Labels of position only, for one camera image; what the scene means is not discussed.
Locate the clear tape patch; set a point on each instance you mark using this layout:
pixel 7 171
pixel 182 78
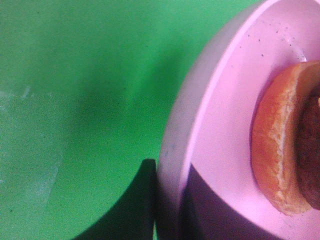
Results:
pixel 31 147

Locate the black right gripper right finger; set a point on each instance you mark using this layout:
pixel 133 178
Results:
pixel 205 216

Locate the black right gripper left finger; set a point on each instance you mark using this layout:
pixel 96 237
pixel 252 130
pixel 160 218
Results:
pixel 132 217

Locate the burger with lettuce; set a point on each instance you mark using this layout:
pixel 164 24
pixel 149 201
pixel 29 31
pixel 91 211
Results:
pixel 273 135

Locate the pink round plate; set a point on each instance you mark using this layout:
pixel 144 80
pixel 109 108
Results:
pixel 210 124

